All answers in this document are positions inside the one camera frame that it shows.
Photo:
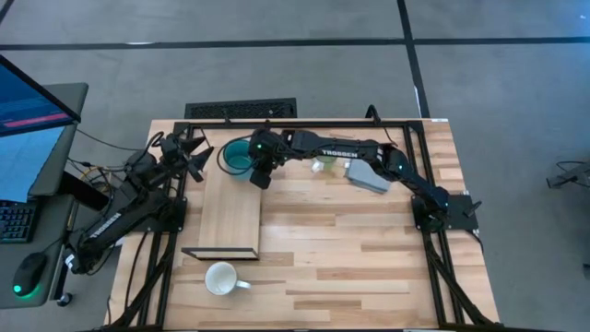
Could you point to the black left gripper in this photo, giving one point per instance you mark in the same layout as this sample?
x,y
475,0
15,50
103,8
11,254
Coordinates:
x,y
177,166

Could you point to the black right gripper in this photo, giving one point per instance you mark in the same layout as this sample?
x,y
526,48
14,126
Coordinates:
x,y
266,150

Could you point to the large teal mug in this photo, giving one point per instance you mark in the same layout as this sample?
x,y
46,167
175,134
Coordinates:
x,y
237,159

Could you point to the small white mug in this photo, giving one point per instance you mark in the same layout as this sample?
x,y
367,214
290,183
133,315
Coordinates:
x,y
221,279

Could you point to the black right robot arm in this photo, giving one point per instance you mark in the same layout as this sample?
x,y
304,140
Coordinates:
x,y
341,150

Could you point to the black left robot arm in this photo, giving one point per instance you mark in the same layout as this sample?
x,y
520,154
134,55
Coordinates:
x,y
106,226

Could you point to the black floor vent grate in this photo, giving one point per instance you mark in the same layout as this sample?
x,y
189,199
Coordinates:
x,y
239,109

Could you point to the grey folded cloth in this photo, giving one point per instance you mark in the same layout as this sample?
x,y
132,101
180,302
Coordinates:
x,y
369,180

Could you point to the grey side desk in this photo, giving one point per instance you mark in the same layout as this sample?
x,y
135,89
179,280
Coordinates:
x,y
50,216

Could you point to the desk monitor blue screen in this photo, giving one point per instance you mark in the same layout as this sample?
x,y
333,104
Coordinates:
x,y
27,106

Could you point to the black backlit keyboard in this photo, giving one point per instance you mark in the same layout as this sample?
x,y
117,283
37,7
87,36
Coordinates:
x,y
16,221

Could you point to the black desk foot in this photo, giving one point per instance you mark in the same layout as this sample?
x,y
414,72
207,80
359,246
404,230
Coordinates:
x,y
64,299

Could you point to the black computer mouse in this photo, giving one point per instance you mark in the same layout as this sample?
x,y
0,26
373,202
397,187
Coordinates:
x,y
28,272

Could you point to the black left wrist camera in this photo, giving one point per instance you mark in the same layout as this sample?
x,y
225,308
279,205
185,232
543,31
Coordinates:
x,y
169,146

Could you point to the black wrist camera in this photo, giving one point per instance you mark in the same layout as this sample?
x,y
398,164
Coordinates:
x,y
261,179
169,146

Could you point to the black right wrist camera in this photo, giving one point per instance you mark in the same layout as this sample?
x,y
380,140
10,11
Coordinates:
x,y
261,179

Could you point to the black aluminium table frame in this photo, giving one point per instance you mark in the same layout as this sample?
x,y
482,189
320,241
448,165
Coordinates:
x,y
322,124

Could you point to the wooden shelf black metal frame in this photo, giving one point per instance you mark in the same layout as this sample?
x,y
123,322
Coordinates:
x,y
230,216

